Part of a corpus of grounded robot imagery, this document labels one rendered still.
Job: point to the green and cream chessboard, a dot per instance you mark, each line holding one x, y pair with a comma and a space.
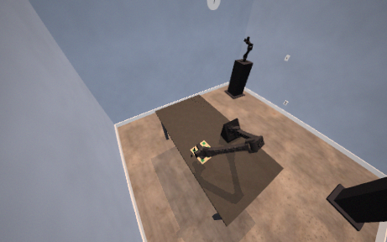
203, 143

